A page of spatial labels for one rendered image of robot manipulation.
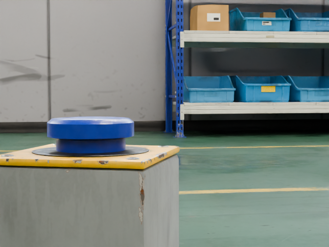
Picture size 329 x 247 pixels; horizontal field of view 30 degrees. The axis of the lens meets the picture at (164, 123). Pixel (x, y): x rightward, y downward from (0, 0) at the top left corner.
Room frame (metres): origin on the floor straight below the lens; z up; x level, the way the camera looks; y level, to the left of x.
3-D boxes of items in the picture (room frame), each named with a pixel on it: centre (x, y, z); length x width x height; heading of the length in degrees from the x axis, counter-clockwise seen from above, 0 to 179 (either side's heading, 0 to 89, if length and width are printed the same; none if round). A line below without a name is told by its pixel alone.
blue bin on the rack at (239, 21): (4.94, -0.75, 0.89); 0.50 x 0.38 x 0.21; 9
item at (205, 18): (4.80, -0.35, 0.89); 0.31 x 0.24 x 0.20; 8
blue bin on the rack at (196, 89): (4.87, -0.32, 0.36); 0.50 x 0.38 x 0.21; 9
